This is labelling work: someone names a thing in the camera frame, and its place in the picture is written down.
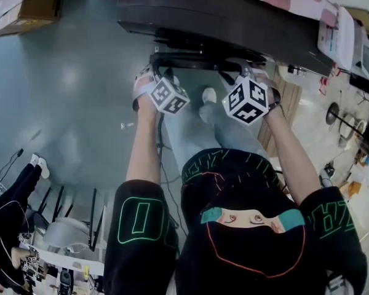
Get person's light blue jeans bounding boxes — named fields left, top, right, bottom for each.
left=164, top=101, right=268, bottom=178

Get large cardboard box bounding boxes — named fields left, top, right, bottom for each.
left=0, top=0, right=65, bottom=40

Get person's white shoe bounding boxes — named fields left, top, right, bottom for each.
left=201, top=87, right=218, bottom=104

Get person's black printed t-shirt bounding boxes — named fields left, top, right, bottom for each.
left=103, top=148, right=368, bottom=295

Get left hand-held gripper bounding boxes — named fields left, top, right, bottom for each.
left=132, top=65, right=191, bottom=115

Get black round stand base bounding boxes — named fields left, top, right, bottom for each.
left=325, top=101, right=368, bottom=135

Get black floor cable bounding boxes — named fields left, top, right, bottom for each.
left=156, top=115, right=188, bottom=236

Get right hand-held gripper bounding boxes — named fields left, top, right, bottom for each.
left=221, top=63, right=281, bottom=125

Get person's right forearm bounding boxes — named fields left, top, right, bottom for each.
left=263, top=104, right=322, bottom=207

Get white chair with black legs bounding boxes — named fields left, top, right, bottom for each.
left=33, top=186, right=107, bottom=253

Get person's left forearm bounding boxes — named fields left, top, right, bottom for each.
left=125, top=101, right=161, bottom=186

